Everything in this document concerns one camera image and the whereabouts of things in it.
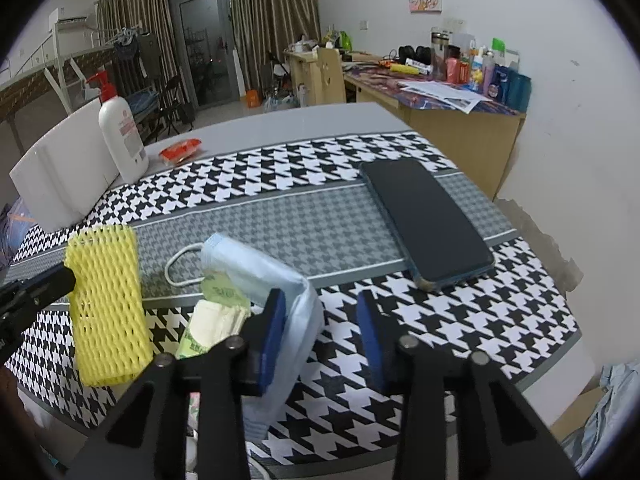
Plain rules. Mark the green bag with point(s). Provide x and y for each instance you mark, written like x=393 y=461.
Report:
x=345 y=41

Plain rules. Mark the cardboard box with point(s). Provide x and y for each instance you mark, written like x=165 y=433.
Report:
x=575 y=415

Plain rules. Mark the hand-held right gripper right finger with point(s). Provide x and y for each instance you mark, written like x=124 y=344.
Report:
x=372 y=340

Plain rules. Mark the white lotion pump bottle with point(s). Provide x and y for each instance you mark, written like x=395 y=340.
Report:
x=122 y=135

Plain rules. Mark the hanging dark clothes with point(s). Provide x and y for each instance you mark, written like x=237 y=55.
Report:
x=127 y=55

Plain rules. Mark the dark thermos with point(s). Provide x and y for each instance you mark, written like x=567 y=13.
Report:
x=440 y=55

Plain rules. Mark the yellow tube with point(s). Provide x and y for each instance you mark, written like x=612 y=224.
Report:
x=404 y=68

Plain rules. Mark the light wooden desk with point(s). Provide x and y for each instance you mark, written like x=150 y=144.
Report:
x=300 y=75

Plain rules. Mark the houndstooth table cloth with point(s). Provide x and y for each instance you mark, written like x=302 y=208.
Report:
x=300 y=220

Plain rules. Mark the yellow foam net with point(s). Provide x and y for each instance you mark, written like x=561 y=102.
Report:
x=105 y=305

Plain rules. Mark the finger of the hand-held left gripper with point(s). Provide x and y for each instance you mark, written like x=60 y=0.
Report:
x=45 y=285

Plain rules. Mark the black folding chair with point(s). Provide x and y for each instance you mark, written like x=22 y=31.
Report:
x=172 y=107

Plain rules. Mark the dark smartphone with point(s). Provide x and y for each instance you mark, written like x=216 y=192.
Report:
x=425 y=220

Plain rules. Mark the white foam box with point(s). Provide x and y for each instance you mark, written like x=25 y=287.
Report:
x=60 y=175

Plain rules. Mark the white air conditioner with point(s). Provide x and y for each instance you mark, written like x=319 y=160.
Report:
x=72 y=16

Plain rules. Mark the white metal bunk bed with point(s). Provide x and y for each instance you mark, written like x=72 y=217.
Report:
x=55 y=65

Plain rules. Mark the orange snack packet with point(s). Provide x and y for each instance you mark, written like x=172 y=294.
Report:
x=180 y=151

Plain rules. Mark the orange bag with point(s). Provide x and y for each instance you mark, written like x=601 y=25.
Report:
x=253 y=99

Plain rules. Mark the wooden smiley chair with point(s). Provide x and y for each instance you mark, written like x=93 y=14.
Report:
x=331 y=77

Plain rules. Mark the green tissue pack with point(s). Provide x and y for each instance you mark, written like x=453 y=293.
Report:
x=215 y=320

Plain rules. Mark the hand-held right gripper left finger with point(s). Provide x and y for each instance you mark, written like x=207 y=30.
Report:
x=272 y=335

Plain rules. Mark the glass balcony door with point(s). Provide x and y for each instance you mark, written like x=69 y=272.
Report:
x=205 y=35

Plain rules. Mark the brown curtain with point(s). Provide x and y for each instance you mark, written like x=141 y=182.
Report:
x=275 y=20
x=140 y=25

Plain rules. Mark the black headphones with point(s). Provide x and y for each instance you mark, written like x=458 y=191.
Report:
x=414 y=54

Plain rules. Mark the wooden desk patterned top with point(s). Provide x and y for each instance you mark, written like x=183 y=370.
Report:
x=450 y=135

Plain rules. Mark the teal bottle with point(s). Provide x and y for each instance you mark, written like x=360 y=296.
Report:
x=519 y=92

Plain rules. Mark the light blue face mask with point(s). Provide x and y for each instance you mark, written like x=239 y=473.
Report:
x=250 y=270

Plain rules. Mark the light blue clothes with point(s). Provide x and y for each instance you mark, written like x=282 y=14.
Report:
x=605 y=420

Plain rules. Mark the white papers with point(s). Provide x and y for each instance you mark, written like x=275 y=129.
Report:
x=445 y=95

